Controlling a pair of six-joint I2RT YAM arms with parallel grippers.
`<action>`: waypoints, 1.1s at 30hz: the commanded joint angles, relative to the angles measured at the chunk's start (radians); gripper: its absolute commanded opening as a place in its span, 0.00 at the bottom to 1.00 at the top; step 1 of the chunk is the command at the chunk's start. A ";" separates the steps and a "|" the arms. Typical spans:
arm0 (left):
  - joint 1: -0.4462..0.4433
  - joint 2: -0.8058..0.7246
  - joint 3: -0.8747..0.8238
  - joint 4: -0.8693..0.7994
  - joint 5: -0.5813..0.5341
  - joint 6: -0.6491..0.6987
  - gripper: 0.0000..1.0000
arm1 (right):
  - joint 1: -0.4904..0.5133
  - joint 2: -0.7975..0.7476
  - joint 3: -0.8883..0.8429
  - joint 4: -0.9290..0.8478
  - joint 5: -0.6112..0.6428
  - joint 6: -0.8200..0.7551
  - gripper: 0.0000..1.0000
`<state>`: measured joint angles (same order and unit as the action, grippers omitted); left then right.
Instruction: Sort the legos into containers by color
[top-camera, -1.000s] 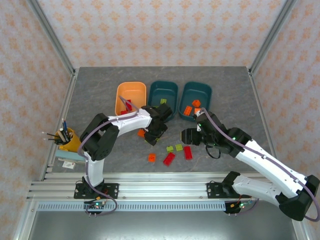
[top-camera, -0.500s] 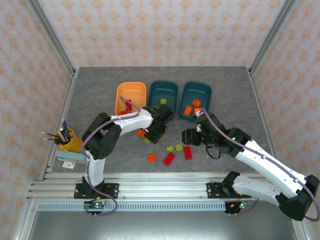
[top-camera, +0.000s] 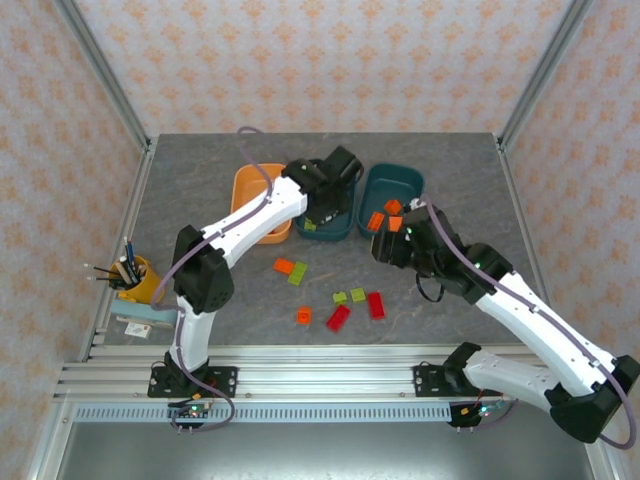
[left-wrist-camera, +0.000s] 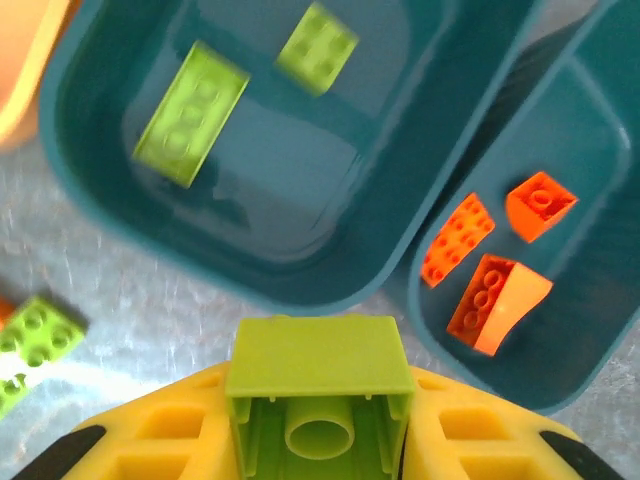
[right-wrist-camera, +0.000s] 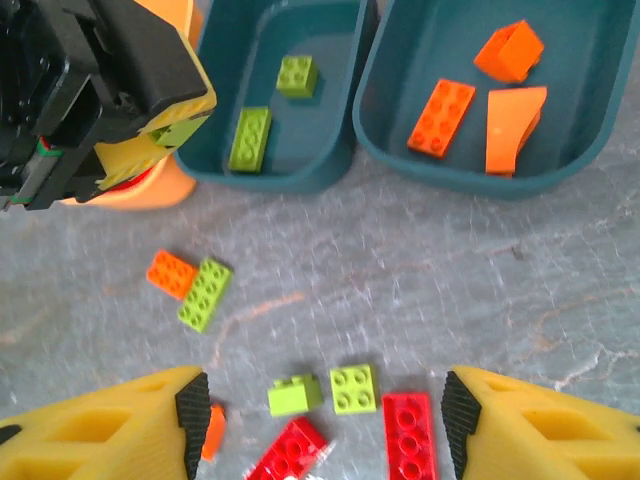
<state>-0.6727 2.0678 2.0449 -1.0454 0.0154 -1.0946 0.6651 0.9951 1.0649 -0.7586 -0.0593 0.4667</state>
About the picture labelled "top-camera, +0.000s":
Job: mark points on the green upturned square lego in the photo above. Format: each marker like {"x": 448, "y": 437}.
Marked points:
{"x": 310, "y": 225}

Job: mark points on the small-studded orange lego brick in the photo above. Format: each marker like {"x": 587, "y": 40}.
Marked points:
{"x": 395, "y": 224}

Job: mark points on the orange lego plate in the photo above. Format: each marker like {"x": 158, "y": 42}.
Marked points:
{"x": 283, "y": 266}

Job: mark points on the long green lego brick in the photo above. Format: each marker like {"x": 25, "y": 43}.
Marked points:
{"x": 298, "y": 274}

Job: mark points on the green square lego brick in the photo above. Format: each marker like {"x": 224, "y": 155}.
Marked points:
{"x": 340, "y": 298}
{"x": 358, "y": 295}

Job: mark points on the red lego brick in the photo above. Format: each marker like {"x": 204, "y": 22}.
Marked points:
{"x": 376, "y": 306}
{"x": 338, "y": 318}

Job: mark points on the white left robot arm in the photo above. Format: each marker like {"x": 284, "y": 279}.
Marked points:
{"x": 250, "y": 225}

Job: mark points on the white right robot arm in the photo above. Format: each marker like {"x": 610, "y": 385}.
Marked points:
{"x": 540, "y": 320}

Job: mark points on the teal container holding green legos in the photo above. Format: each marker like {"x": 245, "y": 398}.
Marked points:
{"x": 332, "y": 232}

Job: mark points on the teal container holding orange legos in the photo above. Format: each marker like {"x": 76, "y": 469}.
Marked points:
{"x": 395, "y": 175}

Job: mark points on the orange plastic container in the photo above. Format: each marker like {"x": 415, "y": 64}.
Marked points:
{"x": 247, "y": 190}

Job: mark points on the yellow pencil cup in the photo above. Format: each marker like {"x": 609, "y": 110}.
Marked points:
{"x": 145, "y": 287}

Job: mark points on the blue pen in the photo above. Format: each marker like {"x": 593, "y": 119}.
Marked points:
{"x": 129, "y": 252}

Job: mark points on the white marker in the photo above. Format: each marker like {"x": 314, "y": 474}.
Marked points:
{"x": 125, "y": 270}

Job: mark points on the light blue box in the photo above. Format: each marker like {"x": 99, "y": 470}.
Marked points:
{"x": 145, "y": 314}

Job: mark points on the small white card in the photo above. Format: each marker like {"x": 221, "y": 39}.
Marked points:
{"x": 138, "y": 329}

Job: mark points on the black pencil with white tip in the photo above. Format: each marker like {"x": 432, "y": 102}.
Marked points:
{"x": 102, "y": 269}
{"x": 100, "y": 278}

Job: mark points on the aluminium right side rail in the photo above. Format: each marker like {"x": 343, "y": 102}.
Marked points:
{"x": 522, "y": 225}

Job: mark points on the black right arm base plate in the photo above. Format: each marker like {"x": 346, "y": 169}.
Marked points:
{"x": 425, "y": 382}

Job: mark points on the aluminium front frame rail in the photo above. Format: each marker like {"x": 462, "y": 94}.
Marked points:
{"x": 320, "y": 370}

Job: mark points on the aluminium left side rail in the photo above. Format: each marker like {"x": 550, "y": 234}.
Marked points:
{"x": 125, "y": 235}

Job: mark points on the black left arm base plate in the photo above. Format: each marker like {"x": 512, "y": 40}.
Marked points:
{"x": 225, "y": 380}

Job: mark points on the aluminium right frame post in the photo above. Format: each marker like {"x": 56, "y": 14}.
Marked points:
{"x": 545, "y": 70}

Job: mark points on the aluminium frame post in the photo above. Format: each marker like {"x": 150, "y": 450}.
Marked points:
{"x": 545, "y": 70}
{"x": 100, "y": 70}

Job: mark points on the aluminium left frame post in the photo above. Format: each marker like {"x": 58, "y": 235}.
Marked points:
{"x": 100, "y": 70}

